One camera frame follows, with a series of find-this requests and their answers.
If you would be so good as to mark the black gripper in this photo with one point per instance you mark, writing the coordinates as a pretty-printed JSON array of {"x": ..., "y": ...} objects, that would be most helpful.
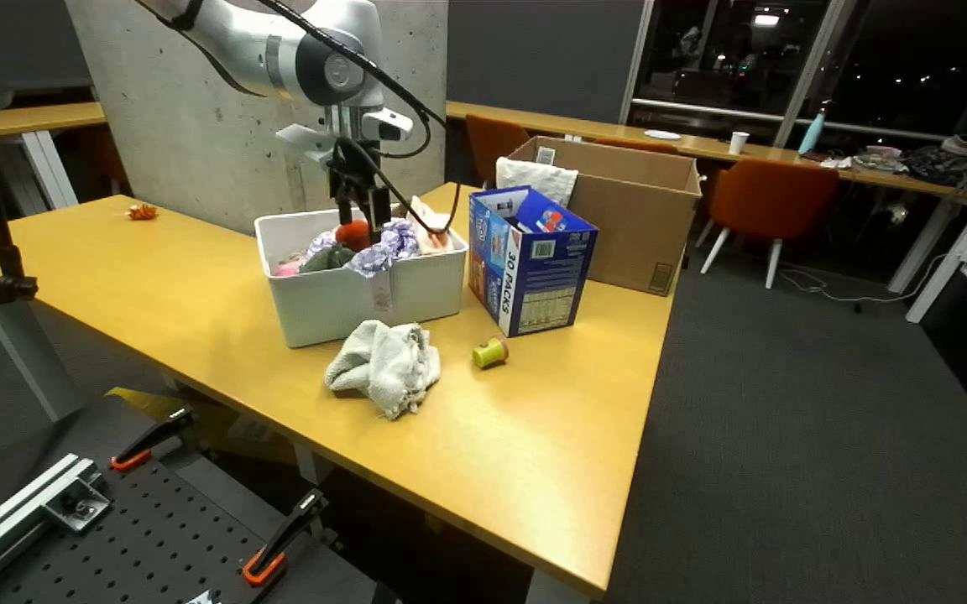
[{"x": 353, "y": 175}]

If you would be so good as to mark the white towel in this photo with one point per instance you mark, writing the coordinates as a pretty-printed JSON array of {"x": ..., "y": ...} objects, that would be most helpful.
[{"x": 393, "y": 368}]

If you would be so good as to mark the yellow play-doh container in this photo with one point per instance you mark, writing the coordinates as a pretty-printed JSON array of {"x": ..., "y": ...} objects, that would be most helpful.
[{"x": 493, "y": 355}]

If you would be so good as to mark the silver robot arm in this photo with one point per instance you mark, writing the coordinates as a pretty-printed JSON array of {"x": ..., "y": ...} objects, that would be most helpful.
[{"x": 324, "y": 55}]

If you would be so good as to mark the white plastic basket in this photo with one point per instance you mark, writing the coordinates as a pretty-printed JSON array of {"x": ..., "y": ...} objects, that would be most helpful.
[{"x": 329, "y": 305}]

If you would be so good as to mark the purple checkered cloth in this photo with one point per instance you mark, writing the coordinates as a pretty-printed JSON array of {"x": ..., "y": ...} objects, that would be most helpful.
[{"x": 393, "y": 243}]

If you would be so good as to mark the blue cardboard box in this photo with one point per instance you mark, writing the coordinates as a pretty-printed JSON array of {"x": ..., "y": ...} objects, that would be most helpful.
[{"x": 527, "y": 259}]

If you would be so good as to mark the white plastic bag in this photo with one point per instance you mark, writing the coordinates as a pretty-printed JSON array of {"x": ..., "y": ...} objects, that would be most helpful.
[{"x": 536, "y": 178}]

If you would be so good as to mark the small orange object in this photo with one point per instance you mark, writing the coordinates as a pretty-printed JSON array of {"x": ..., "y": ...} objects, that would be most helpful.
[{"x": 143, "y": 213}]

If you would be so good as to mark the brown cardboard box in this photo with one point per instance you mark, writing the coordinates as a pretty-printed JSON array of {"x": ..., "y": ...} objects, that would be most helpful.
[{"x": 642, "y": 206}]

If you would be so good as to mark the long wooden desk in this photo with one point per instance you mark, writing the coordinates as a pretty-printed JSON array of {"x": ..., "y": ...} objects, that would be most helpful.
[{"x": 690, "y": 146}]

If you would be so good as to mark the white cup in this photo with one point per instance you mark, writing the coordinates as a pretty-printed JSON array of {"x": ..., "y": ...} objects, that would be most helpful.
[{"x": 737, "y": 142}]

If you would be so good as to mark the black perforated breadboard plate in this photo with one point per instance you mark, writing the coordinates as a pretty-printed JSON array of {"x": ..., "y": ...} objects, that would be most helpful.
[{"x": 137, "y": 537}]

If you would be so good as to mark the orange chair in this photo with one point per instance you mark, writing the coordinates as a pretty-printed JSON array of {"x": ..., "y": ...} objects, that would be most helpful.
[{"x": 766, "y": 202}]

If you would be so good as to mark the light blue bottle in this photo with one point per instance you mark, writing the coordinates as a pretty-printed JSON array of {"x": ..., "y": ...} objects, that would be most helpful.
[{"x": 814, "y": 128}]

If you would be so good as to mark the left orange-handled clamp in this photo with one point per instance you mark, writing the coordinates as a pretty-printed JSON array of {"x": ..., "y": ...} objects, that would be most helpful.
[{"x": 143, "y": 448}]

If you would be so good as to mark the orange-handled clamp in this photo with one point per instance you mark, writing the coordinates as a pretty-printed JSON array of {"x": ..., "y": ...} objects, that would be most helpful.
[
  {"x": 143, "y": 448},
  {"x": 271, "y": 557}
]

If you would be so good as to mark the right orange-handled clamp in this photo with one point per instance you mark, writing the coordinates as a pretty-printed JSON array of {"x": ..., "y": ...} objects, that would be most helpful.
[{"x": 271, "y": 557}]

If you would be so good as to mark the left aluminium extrusion rail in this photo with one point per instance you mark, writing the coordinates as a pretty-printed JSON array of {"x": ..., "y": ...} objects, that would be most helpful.
[{"x": 16, "y": 522}]

